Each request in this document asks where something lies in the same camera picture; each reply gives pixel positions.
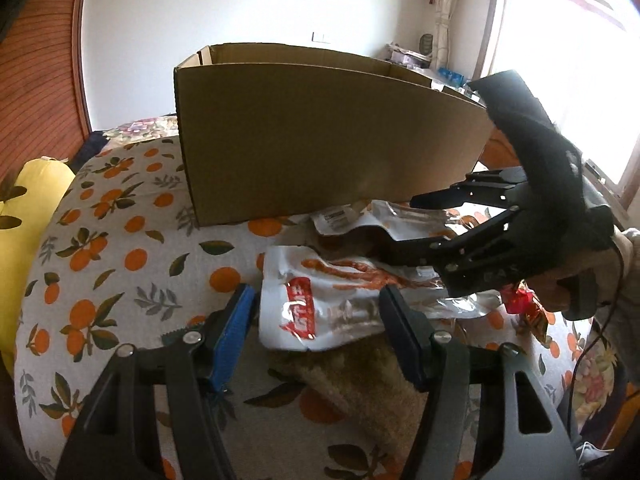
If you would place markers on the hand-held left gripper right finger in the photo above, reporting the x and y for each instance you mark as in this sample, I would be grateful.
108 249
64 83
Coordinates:
400 332

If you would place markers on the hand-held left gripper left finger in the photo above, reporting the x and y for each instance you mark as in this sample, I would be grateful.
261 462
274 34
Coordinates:
234 332

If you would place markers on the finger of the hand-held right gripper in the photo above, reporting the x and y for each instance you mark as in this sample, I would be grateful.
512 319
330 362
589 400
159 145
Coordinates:
400 250
452 196

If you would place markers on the silver white snack packet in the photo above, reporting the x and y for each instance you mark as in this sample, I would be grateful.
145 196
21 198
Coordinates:
395 220

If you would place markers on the white red-label snack packet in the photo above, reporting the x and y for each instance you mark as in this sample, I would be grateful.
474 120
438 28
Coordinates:
330 305

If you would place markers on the brown cardboard box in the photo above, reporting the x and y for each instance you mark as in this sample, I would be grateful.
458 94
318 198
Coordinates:
320 135

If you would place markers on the person's right forearm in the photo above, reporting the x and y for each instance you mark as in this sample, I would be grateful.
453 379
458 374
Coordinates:
629 255

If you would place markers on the person's right hand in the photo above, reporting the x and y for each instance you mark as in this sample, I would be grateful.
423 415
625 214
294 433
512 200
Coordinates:
551 297

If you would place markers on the beige fuzzy towel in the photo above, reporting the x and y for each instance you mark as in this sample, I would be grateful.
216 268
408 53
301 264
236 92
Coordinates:
360 380

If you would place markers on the window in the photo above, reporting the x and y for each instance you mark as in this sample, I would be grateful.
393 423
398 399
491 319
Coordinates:
570 60

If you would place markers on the pack of blue bottles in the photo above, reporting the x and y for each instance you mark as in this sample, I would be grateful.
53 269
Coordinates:
452 76

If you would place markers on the orange fruit print bedsheet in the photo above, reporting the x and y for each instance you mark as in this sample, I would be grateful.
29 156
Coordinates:
125 270

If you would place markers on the small red snack packet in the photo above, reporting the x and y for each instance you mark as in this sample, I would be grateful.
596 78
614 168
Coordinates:
527 307

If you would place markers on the stack of papers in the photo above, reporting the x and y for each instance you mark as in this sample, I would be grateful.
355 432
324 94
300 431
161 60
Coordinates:
406 56

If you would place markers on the beige curtain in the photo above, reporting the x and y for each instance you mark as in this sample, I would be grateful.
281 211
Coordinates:
447 10

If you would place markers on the floral quilt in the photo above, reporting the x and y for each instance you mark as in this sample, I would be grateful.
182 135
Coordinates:
597 385

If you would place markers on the floral pillow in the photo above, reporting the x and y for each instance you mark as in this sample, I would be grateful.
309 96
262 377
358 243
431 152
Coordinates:
142 127

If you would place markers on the yellow pillow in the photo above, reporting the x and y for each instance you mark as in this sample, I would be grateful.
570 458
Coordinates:
27 240

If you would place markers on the brown wooden wardrobe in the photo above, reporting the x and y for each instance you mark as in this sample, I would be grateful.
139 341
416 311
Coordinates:
40 50

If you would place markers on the white wall socket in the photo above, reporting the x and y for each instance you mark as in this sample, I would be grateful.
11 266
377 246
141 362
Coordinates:
320 37

